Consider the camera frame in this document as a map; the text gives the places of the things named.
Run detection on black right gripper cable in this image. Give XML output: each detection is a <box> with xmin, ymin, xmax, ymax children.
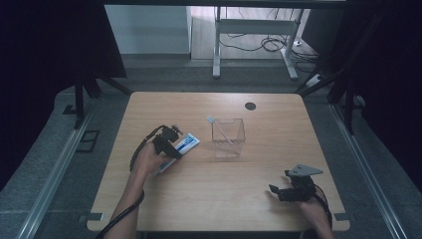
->
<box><xmin>313</xmin><ymin>183</ymin><xmax>333</xmax><ymax>231</ymax></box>

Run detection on white desk frame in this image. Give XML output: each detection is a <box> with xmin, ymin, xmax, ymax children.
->
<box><xmin>212</xmin><ymin>5</ymin><xmax>305</xmax><ymax>82</ymax></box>

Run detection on black floor cables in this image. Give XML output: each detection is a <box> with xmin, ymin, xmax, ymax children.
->
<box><xmin>218</xmin><ymin>8</ymin><xmax>321</xmax><ymax>73</ymax></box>

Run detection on blue and white toothpaste tube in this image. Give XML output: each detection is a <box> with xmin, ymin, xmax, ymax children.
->
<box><xmin>154</xmin><ymin>132</ymin><xmax>201</xmax><ymax>175</ymax></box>

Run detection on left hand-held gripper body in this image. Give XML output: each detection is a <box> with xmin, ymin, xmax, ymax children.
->
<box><xmin>152</xmin><ymin>123</ymin><xmax>184</xmax><ymax>156</ymax></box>

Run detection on grey metal floor rail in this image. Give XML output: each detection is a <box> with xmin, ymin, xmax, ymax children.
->
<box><xmin>327</xmin><ymin>103</ymin><xmax>410</xmax><ymax>239</ymax></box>
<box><xmin>15</xmin><ymin>99</ymin><xmax>98</xmax><ymax>239</ymax></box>

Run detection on person's left hand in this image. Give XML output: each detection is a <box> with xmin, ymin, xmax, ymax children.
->
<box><xmin>131</xmin><ymin>141</ymin><xmax>170</xmax><ymax>179</ymax></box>

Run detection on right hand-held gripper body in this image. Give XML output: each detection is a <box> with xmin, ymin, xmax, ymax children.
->
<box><xmin>278</xmin><ymin>163</ymin><xmax>324</xmax><ymax>203</ymax></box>

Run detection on clear plastic container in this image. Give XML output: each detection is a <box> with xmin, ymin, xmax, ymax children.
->
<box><xmin>211</xmin><ymin>118</ymin><xmax>247</xmax><ymax>159</ymax></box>

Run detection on black metal stand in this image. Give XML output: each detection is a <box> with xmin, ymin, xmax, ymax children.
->
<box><xmin>73</xmin><ymin>68</ymin><xmax>133</xmax><ymax>130</ymax></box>
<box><xmin>294</xmin><ymin>9</ymin><xmax>382</xmax><ymax>135</ymax></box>

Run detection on person's right hand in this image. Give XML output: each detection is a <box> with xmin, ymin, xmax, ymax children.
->
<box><xmin>296</xmin><ymin>198</ymin><xmax>328</xmax><ymax>224</ymax></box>

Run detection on dark curtain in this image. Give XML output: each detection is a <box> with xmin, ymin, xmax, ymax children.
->
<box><xmin>326</xmin><ymin>0</ymin><xmax>422</xmax><ymax>187</ymax></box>
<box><xmin>0</xmin><ymin>0</ymin><xmax>127</xmax><ymax>192</ymax></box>

